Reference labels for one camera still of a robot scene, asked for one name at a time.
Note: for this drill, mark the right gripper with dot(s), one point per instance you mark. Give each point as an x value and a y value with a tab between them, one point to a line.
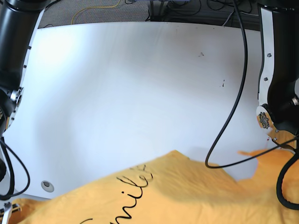
7	211

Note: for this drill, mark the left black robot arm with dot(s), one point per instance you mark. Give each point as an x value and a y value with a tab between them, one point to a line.
278	86

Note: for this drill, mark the yellow Smile T-shirt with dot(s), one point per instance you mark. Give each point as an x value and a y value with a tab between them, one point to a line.
171	189

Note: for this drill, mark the left table grommet hole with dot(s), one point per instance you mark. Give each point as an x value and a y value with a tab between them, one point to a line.
47	186

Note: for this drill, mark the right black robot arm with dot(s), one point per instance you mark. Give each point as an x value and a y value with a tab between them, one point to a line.
19	21

